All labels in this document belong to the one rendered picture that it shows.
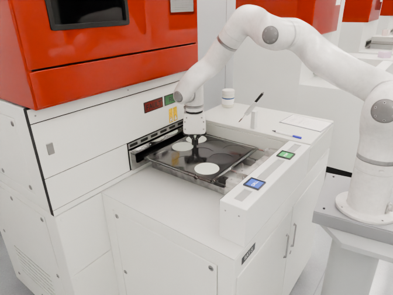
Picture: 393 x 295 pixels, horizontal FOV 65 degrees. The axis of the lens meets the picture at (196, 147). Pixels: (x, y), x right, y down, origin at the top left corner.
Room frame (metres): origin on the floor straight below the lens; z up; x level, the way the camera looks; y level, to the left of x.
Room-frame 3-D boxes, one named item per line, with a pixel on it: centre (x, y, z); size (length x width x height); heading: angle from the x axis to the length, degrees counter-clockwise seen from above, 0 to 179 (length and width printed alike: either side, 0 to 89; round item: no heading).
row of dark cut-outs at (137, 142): (1.37, 0.16, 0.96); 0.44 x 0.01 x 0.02; 142
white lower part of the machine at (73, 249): (1.45, 0.54, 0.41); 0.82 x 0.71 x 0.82; 142
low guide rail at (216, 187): (1.12, 0.00, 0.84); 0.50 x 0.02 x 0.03; 52
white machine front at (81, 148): (1.24, 0.27, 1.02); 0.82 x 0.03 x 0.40; 142
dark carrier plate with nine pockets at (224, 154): (1.25, -0.02, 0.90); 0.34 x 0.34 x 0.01; 52
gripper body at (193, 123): (1.32, 0.01, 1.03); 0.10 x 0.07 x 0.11; 86
